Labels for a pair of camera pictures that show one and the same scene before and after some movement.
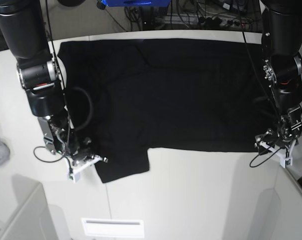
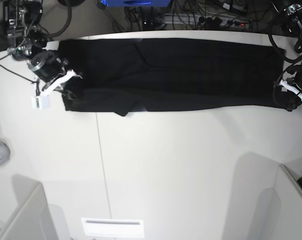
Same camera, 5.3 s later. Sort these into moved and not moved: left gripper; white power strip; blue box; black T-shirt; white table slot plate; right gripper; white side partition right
Moved: left gripper; right gripper; black T-shirt
Not moved: white power strip; white table slot plate; white side partition right; blue box
